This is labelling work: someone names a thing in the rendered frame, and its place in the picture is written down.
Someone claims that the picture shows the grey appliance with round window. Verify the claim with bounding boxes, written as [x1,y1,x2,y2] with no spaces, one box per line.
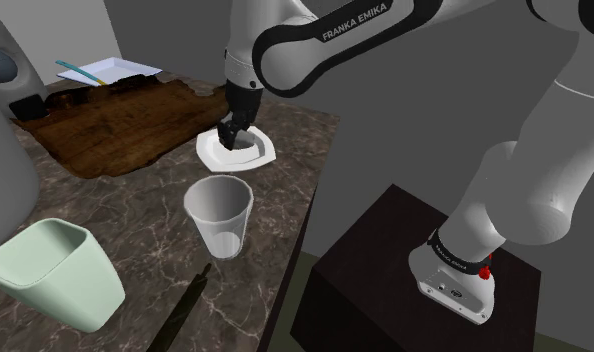
[0,3,50,118]

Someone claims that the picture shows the light green container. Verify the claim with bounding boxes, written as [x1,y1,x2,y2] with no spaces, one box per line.
[0,217,127,334]

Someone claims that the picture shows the dark wooden cutting board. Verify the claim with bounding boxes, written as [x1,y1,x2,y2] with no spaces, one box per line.
[11,72,232,180]

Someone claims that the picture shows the white angular plate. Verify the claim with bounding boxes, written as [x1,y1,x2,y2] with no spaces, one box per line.
[195,125,277,173]

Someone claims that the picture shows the white flat tray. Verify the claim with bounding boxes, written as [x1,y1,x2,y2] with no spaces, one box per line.
[56,56,163,88]

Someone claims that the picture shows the teal and yellow pen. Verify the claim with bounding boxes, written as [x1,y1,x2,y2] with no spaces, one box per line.
[55,59,109,87]

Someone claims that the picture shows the large grey rounded vessel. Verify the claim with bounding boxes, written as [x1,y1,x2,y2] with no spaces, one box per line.
[0,91,41,256]

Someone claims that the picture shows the dark robot stand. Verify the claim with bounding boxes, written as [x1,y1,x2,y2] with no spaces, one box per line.
[290,183,543,352]

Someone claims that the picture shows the white cup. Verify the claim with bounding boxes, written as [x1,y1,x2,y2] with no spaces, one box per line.
[183,174,255,261]

